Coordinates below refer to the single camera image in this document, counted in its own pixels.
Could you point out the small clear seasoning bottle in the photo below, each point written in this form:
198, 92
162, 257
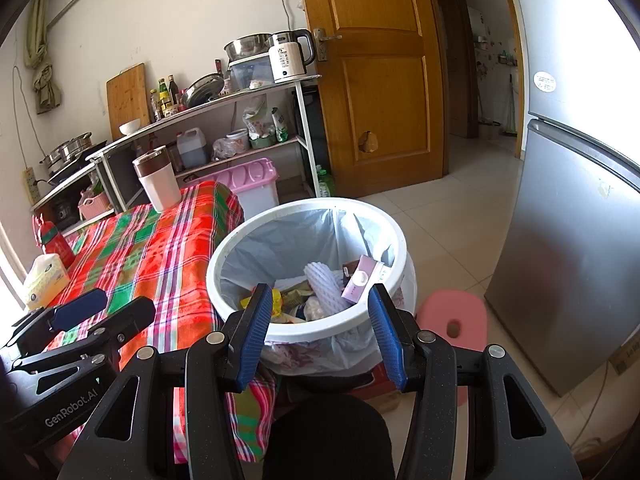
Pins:
155, 107

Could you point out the white round waste bin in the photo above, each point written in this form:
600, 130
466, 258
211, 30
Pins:
320, 327

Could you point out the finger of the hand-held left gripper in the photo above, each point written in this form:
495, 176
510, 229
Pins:
80, 307
135, 315

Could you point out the pink plastic basket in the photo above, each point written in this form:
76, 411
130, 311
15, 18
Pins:
95, 207

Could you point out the white metal kitchen shelf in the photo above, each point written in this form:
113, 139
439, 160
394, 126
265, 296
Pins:
220, 105

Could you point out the yellow tissue pack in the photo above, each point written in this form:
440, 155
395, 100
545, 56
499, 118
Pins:
45, 280

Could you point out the pink plastic stool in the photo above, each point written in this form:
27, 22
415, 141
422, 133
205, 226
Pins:
450, 305

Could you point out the low white side shelf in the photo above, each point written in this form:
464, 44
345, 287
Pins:
65, 187

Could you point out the steel pan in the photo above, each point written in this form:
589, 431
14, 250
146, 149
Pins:
202, 91

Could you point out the cardboard box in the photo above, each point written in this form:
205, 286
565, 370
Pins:
625, 355

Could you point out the clear plastic container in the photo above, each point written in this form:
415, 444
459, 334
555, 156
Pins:
250, 72

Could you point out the yellow sachet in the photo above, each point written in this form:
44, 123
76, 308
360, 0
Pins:
246, 302

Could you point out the steel mixing bowl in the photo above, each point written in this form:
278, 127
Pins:
245, 47

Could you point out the crumpled food bag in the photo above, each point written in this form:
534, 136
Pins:
257, 120

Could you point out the red green plaid tablecloth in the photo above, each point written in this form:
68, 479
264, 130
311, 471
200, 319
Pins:
165, 260

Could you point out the clear plastic bag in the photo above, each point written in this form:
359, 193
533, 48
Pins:
225, 150

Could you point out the white plastic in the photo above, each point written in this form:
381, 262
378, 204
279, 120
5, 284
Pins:
320, 309

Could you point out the silver refrigerator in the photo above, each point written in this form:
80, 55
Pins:
565, 260

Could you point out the green bottle yellow label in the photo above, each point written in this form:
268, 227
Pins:
164, 97

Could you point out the grey plastic bin liner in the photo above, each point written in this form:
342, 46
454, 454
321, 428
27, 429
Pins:
280, 245

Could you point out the hanging beige cloth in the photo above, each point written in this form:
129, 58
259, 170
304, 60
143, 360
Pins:
42, 50

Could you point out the purple drink carton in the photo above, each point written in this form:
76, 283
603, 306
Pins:
360, 280

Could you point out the white power strip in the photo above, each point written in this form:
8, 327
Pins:
31, 185

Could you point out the green white tube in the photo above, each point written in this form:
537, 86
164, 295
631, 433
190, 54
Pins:
280, 125

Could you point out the red bottle with antlers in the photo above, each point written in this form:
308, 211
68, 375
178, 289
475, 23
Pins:
52, 242

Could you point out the black induction cooker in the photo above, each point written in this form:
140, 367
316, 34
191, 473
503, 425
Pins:
80, 162

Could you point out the steel steamer pot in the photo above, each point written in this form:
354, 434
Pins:
67, 152

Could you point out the green snack wrapper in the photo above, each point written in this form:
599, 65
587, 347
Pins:
292, 292

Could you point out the white foam fruit net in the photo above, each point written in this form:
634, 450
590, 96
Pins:
325, 285

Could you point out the white lidded tub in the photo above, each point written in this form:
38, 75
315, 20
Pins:
237, 140

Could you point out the white ceramic bowl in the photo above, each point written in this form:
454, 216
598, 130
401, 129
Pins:
130, 127

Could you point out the white electric kettle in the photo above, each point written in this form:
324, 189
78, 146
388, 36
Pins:
287, 60

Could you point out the green bottles on floor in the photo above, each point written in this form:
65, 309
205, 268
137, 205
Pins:
326, 182

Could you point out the plastic jug dark liquid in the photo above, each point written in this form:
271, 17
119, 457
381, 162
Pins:
192, 152

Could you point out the pink lidded storage box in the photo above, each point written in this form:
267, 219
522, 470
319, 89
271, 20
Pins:
250, 185

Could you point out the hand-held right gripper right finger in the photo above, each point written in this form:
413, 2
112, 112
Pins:
387, 340

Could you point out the dark sauce bottle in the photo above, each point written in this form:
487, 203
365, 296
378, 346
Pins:
173, 92

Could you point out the wooden door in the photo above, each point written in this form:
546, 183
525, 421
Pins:
380, 85

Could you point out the green plastic bowl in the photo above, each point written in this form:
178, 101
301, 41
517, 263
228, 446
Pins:
262, 142

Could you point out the wooden door frame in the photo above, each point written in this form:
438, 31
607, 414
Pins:
517, 60

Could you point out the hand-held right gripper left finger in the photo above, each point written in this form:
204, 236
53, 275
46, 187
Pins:
255, 340

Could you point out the black cooker pot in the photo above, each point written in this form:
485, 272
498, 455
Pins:
66, 212

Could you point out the white tumbler brown band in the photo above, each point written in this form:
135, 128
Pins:
160, 190

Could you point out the wooden cutting board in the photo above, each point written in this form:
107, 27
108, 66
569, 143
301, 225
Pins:
127, 97

